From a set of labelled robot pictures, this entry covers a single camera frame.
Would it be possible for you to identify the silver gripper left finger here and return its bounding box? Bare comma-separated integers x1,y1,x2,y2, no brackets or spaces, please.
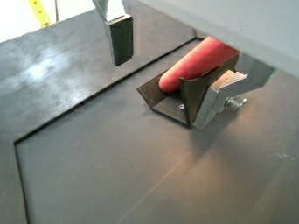
92,0,133,67

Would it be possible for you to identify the red oval cylinder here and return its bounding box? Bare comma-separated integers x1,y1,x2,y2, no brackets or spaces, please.
158,37,238,93

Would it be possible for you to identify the black cradle fixture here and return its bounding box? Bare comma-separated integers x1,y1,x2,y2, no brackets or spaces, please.
136,56,238,129

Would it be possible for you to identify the yellow tape measure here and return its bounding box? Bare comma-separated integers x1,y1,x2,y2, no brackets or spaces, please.
26,0,52,28

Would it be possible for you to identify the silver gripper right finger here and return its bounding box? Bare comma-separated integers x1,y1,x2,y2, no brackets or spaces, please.
193,53,274,130

